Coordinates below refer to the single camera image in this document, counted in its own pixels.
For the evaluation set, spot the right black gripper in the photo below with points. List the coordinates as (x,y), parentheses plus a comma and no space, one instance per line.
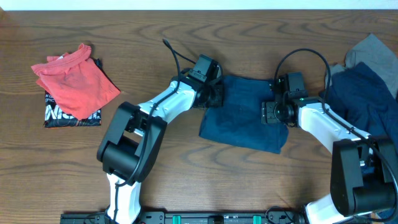
(268,112)

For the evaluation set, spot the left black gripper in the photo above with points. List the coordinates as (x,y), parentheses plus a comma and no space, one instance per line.
(216,95)

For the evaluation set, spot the dark blue denim shorts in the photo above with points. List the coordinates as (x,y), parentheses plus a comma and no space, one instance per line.
(238,121)

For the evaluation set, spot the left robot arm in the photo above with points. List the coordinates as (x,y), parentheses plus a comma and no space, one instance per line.
(133,139)

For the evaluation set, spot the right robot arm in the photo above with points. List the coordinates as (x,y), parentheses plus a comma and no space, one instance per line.
(363,167)

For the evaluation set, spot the blue garment in pile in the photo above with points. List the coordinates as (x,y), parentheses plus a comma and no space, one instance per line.
(361,97)

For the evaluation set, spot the grey garment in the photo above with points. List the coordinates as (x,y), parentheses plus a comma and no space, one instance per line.
(377,56)

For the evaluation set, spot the folded red t-shirt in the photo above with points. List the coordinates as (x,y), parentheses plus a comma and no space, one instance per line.
(77,84)

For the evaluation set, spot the folded black printed t-shirt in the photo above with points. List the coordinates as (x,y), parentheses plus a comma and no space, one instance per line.
(56,118)

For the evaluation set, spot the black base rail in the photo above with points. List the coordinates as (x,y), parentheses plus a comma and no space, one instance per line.
(274,215)

